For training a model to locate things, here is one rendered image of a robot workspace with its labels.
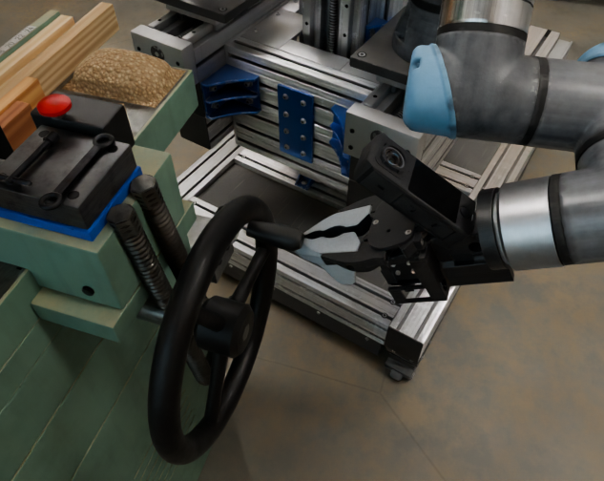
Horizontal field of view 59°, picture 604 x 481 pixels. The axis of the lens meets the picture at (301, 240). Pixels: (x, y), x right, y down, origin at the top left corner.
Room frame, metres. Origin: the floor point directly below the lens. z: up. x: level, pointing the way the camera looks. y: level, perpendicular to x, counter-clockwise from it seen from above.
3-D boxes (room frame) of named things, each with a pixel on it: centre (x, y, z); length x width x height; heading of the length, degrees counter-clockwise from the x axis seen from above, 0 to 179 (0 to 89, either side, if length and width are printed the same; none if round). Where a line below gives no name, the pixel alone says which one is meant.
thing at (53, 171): (0.38, 0.21, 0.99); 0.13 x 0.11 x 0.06; 162
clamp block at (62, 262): (0.38, 0.22, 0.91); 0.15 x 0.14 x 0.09; 162
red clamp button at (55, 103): (0.42, 0.23, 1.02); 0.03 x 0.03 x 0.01
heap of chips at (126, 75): (0.64, 0.24, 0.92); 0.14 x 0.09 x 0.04; 72
